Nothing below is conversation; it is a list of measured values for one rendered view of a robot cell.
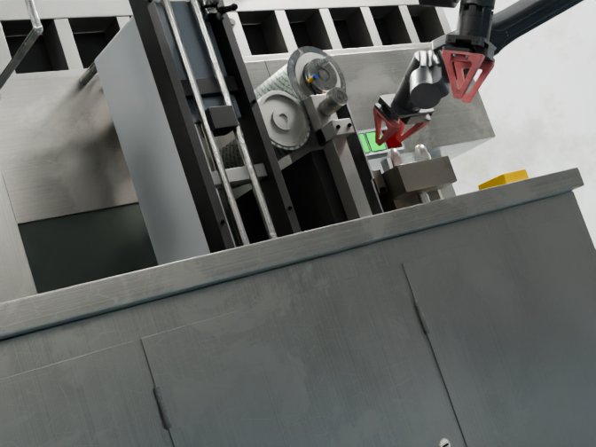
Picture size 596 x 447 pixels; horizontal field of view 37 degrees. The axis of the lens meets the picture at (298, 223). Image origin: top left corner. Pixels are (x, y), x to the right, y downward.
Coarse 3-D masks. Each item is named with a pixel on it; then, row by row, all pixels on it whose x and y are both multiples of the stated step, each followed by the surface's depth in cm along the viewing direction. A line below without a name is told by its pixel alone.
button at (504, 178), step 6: (504, 174) 170; (510, 174) 171; (516, 174) 172; (522, 174) 173; (492, 180) 172; (498, 180) 171; (504, 180) 170; (510, 180) 170; (516, 180) 172; (480, 186) 175; (486, 186) 174; (492, 186) 172
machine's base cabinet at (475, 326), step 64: (320, 256) 140; (384, 256) 148; (448, 256) 155; (512, 256) 165; (576, 256) 175; (128, 320) 119; (192, 320) 124; (256, 320) 130; (320, 320) 136; (384, 320) 143; (448, 320) 151; (512, 320) 160; (576, 320) 169; (0, 384) 107; (64, 384) 111; (128, 384) 116; (192, 384) 121; (256, 384) 127; (320, 384) 133; (384, 384) 139; (448, 384) 147; (512, 384) 155; (576, 384) 164
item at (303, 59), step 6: (306, 54) 187; (312, 54) 188; (318, 54) 189; (300, 60) 185; (306, 60) 186; (300, 66) 185; (294, 72) 184; (300, 72) 184; (336, 72) 190; (300, 78) 184; (300, 84) 183; (306, 90) 184
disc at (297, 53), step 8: (304, 48) 188; (312, 48) 189; (296, 56) 186; (328, 56) 191; (288, 64) 184; (336, 64) 191; (288, 72) 183; (288, 80) 183; (344, 80) 191; (296, 88) 183; (344, 88) 191; (304, 96) 184; (304, 104) 183
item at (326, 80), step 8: (312, 64) 185; (328, 64) 187; (304, 72) 184; (312, 72) 184; (320, 72) 185; (328, 72) 186; (304, 80) 185; (320, 80) 185; (328, 80) 186; (336, 80) 187; (320, 88) 184; (328, 88) 185
